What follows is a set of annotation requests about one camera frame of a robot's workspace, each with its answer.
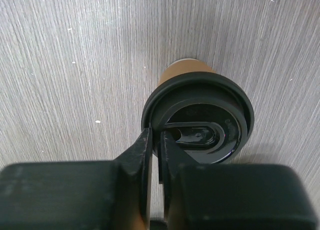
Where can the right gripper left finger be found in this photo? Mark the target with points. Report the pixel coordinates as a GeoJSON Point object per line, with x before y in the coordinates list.
{"type": "Point", "coordinates": [80, 195]}

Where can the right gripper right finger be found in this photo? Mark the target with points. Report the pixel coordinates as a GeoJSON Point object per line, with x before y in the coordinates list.
{"type": "Point", "coordinates": [223, 196]}

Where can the black coffee cup lid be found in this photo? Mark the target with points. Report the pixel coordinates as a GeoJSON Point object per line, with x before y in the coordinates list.
{"type": "Point", "coordinates": [209, 116]}

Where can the brown paper coffee cup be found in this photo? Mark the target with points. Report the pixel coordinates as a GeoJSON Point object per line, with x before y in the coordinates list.
{"type": "Point", "coordinates": [184, 66]}

